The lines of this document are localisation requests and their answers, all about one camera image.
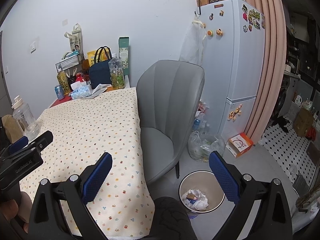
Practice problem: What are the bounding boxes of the gold decorative magnet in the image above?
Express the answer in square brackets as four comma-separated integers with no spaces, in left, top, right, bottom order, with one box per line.
[229,105,243,122]

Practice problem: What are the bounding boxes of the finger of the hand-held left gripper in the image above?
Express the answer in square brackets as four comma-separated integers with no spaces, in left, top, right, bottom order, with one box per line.
[7,136,29,155]
[27,130,54,153]

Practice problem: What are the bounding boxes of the white refrigerator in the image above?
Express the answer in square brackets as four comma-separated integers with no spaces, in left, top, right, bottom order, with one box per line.
[200,0,265,140]

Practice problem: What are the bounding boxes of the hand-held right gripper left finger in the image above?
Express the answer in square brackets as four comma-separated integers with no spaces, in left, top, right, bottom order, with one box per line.
[31,152,113,240]

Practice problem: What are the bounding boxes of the cluster of fridge magnets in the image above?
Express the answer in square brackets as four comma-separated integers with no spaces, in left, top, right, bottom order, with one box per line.
[241,4,265,33]

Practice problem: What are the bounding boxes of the red table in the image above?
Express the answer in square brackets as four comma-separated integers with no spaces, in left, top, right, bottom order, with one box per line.
[49,96,73,109]

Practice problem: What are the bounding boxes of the black pen holder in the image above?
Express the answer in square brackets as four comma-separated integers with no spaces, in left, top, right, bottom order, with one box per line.
[66,67,77,87]

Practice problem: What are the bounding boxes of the orange white cardboard box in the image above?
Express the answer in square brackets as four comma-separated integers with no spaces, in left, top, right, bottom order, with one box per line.
[226,133,254,158]

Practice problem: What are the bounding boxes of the large yellow tea bottle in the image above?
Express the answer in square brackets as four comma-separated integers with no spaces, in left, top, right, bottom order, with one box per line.
[108,53,125,90]

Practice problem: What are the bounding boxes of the person's leg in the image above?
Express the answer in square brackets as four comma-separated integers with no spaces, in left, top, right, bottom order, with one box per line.
[152,197,198,240]

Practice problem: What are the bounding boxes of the washing machine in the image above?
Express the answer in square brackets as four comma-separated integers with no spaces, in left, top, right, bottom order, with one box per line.
[271,76,293,119]

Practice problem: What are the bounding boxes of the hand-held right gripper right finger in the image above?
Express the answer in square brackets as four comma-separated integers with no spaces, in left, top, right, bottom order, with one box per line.
[209,151,293,240]

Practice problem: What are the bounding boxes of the round white bin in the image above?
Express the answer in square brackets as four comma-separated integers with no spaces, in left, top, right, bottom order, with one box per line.
[178,170,225,218]

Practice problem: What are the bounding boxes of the grey door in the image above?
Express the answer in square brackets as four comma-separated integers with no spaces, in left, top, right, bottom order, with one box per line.
[0,30,8,100]

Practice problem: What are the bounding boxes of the grey cloth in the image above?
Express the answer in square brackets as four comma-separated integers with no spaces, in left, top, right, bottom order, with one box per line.
[84,84,113,98]

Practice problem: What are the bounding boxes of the person's left hand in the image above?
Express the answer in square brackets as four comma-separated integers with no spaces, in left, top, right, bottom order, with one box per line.
[0,191,34,230]

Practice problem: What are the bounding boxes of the white paper bag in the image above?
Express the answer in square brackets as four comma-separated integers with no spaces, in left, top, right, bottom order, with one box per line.
[64,23,83,55]

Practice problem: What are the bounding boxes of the blue tissue box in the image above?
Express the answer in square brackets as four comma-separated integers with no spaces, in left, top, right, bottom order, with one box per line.
[71,83,92,99]

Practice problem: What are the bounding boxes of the navy lunch bag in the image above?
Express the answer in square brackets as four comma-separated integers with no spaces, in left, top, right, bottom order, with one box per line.
[89,46,113,89]

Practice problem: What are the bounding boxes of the yellow snack bag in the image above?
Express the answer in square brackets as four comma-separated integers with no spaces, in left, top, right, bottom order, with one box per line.
[87,50,100,62]

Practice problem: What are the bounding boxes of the large clear water jug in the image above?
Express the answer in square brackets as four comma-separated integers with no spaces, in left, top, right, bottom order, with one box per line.
[11,95,40,140]

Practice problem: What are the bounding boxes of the pink curtain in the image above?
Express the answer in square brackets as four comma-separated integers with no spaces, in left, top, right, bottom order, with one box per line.
[231,0,287,144]

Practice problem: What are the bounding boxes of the white tissue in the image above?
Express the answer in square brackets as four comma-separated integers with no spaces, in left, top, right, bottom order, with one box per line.
[194,189,209,211]

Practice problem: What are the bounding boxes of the brown cardboard box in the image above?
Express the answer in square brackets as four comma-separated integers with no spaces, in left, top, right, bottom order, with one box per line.
[293,108,314,137]

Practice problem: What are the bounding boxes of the clear plastic bag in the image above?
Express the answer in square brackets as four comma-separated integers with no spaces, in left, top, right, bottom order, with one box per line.
[187,131,225,161]

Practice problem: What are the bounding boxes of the green carton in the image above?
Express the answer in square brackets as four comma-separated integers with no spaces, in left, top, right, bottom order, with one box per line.
[118,37,130,77]

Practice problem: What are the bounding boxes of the white hanging plastic bag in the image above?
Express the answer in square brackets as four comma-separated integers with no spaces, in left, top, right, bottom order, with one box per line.
[179,15,207,67]

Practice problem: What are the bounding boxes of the grey chair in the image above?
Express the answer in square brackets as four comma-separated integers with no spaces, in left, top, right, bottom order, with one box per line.
[136,60,205,179]

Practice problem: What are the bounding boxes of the black wire basket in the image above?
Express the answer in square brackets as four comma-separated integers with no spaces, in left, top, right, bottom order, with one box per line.
[55,55,83,71]

